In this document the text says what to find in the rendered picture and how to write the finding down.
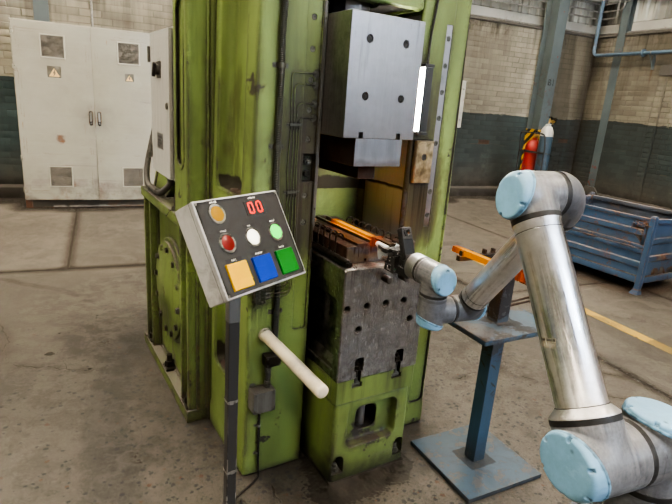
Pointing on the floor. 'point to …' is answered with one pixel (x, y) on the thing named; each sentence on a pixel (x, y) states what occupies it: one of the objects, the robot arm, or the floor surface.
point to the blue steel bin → (623, 240)
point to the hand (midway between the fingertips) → (380, 241)
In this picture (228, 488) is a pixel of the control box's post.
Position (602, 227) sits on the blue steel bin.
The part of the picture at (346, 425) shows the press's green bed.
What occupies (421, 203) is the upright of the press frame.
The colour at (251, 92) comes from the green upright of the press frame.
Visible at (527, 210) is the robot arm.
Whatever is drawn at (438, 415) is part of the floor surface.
